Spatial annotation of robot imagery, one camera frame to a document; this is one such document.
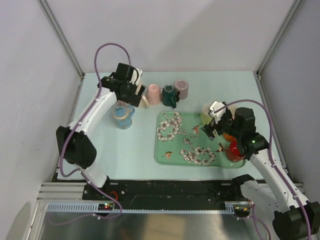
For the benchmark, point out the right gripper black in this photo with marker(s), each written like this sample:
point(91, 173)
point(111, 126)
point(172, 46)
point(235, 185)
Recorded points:
point(215, 124)

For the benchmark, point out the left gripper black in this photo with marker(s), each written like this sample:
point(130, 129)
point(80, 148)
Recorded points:
point(134, 99)

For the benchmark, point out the orange mug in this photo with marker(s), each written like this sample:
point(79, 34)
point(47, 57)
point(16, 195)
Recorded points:
point(229, 138)

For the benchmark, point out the red mug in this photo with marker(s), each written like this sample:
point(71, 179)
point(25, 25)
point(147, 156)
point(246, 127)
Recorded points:
point(233, 154)

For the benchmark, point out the cream floral mug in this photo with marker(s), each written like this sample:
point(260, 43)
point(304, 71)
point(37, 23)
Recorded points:
point(144, 102)

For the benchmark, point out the light green mug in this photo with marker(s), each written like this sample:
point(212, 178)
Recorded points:
point(204, 115)

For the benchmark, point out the yellow mug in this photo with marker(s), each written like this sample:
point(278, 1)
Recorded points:
point(232, 109)

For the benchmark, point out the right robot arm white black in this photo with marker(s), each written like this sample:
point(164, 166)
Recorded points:
point(294, 216)

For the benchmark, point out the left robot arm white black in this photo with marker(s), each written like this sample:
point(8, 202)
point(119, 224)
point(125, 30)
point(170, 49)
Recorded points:
point(74, 144)

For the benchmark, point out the light pink mug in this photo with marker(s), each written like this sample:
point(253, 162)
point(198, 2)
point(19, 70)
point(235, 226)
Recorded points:
point(154, 94)

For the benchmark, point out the blue floral mug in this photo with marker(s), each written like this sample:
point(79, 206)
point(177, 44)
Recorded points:
point(123, 116)

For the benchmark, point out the dark green mug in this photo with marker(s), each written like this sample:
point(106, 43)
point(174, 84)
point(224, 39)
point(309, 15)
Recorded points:
point(170, 96)

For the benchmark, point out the mauve mug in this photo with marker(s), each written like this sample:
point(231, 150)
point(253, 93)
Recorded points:
point(182, 86)

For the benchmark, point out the green floral tray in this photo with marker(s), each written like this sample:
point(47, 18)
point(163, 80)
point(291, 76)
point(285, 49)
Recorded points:
point(179, 141)

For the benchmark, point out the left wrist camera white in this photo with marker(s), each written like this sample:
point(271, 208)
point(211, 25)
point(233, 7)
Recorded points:
point(136, 76)

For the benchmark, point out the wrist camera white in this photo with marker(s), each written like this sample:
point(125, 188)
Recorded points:
point(216, 109)
point(136, 76)

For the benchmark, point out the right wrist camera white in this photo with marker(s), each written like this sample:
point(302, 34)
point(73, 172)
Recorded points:
point(216, 109)

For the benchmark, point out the grey cable duct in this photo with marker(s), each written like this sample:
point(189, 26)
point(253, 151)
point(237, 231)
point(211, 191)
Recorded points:
point(228, 207)

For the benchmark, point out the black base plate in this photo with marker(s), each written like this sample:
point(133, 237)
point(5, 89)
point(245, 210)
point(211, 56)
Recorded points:
point(174, 194)

